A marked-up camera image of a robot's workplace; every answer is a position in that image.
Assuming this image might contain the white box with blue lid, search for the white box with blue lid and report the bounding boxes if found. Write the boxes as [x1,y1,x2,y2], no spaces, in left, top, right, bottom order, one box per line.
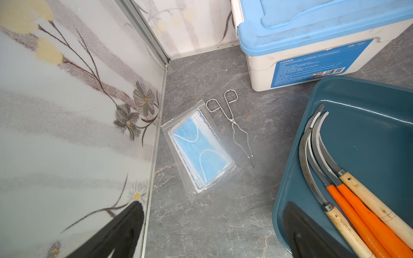
[231,1,413,92]

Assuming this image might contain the wooden handle sickle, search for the wooden handle sickle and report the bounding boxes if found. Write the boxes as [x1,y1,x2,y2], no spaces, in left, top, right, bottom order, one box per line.
[299,128,375,258]
[318,135,413,248]

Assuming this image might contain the orange handle sickle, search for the orange handle sickle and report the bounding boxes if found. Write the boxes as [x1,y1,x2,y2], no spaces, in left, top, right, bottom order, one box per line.
[311,112,413,258]
[304,104,391,258]

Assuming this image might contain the teal plastic tray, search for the teal plastic tray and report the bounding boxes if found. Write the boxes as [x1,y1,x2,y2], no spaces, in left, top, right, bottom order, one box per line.
[272,76,413,254]

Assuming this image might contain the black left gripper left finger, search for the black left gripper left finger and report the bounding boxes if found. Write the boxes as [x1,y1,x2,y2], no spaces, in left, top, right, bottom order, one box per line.
[69,201,145,258]

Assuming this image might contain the bagged blue face masks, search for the bagged blue face masks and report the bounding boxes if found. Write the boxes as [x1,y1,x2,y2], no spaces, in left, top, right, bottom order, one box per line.
[161,100,240,202]

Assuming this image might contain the metal wire tongs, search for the metal wire tongs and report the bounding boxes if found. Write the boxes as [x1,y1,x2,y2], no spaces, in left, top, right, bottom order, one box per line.
[205,89,255,168]

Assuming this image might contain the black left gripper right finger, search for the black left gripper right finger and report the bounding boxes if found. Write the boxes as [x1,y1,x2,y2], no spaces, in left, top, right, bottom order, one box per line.
[282,202,355,258]

